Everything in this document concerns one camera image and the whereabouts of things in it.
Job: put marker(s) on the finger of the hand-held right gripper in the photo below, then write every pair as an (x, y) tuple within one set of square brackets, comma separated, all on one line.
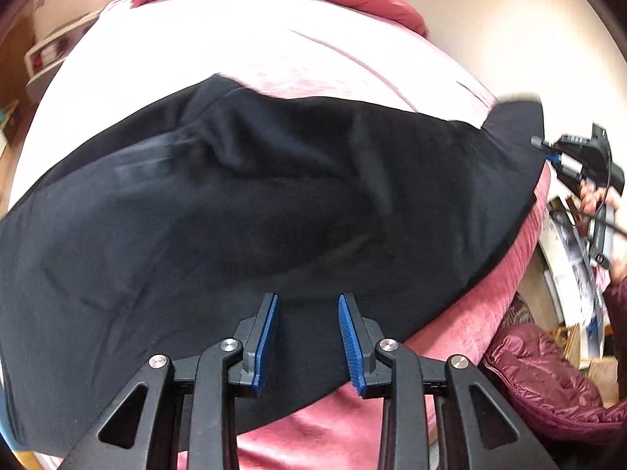
[(570, 169), (548, 151)]

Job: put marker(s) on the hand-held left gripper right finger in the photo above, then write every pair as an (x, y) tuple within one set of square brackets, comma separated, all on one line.
[(350, 342)]

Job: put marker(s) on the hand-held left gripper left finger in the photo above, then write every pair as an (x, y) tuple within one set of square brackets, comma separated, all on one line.
[(266, 338)]

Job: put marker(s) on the black pants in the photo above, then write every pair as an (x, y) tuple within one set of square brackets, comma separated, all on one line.
[(196, 230)]

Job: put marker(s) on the person's right forearm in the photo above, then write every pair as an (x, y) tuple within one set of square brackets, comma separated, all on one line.
[(618, 303)]

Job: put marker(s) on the person's right hand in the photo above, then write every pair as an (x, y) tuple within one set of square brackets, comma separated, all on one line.
[(592, 196)]

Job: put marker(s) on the printed posters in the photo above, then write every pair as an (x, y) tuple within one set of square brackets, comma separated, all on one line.
[(573, 254)]

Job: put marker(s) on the maroon puffer jacket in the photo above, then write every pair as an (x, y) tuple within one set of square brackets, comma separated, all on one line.
[(539, 382)]

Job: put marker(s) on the pink bed sheet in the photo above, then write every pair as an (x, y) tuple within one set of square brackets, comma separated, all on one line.
[(269, 49)]

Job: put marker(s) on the white bedside shelf unit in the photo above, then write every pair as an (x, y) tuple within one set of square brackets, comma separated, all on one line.
[(54, 51)]

